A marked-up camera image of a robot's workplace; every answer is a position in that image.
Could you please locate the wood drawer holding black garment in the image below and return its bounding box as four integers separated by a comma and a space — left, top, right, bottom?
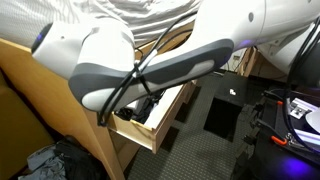
108, 80, 197, 155

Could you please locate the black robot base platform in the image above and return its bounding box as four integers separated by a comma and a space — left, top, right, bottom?
232, 89, 320, 180

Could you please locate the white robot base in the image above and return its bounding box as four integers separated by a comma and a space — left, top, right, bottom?
304, 108, 320, 135

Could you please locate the plain closed wood drawer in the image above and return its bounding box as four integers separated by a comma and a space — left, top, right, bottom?
109, 130, 141, 172

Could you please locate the black garment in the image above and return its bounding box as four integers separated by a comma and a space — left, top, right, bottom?
114, 89, 165, 125

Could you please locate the black computer tower case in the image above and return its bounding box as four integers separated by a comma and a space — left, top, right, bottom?
203, 70, 250, 143

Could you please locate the wooden desk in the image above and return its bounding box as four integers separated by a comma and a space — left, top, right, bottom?
239, 46, 292, 84

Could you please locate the black clothes pile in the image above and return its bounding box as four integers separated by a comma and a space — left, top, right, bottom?
53, 135, 105, 180

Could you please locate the orange black bar clamp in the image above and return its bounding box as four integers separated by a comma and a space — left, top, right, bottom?
262, 90, 285, 107
254, 118, 288, 147

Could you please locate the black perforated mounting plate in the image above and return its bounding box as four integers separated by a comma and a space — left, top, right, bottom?
272, 99, 320, 163

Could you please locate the grey clothes pile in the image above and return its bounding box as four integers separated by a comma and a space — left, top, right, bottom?
18, 144, 68, 180

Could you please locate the white striped bed mattress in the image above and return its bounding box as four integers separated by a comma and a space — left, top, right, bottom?
0, 0, 202, 48

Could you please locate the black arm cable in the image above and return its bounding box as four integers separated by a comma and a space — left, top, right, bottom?
97, 9, 320, 155

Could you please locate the silver corner bracket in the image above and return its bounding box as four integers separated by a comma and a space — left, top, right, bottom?
289, 101, 308, 120

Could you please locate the silver aluminium extrusion post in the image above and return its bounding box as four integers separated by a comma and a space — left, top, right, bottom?
289, 128, 320, 151
293, 98, 320, 113

